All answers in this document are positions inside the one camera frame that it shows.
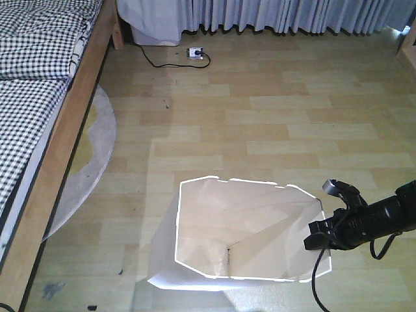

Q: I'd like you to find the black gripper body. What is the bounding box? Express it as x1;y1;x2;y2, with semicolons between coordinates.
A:
331;181;376;250

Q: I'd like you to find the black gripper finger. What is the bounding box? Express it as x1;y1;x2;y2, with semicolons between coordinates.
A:
309;220;335;235
304;233;333;250

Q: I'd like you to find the white plastic trash bin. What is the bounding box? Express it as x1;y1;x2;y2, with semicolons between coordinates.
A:
148;175;332;291

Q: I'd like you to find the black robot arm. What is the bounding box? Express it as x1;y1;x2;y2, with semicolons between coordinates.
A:
304;179;415;250

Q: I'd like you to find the white floor socket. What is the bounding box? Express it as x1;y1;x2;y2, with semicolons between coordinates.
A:
187;47;204;60

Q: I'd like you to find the grey round rug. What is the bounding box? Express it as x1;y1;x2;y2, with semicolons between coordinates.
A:
42;85;117;241

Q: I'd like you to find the light grey curtain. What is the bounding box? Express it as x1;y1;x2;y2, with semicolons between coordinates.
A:
117;0;415;46

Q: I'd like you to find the checkered black white bedding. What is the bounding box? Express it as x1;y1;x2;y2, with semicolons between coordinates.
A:
1;1;102;209

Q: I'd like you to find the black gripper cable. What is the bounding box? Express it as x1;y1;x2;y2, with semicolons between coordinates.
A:
311;227;345;312

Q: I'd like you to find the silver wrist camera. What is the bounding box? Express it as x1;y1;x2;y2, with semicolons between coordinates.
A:
322;179;340;197

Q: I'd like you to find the black power cable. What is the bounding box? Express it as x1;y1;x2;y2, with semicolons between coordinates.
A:
138;44;211;70

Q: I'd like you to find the wooden bed frame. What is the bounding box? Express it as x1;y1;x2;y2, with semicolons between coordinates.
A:
1;1;123;311

